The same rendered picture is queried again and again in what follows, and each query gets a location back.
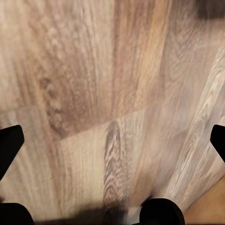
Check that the sliding door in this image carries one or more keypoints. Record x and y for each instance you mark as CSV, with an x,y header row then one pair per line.
x,y
210,209

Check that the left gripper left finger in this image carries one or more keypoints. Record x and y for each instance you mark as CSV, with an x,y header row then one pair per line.
x,y
11,140

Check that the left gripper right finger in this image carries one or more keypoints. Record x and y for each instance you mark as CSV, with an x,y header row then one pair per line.
x,y
217,139

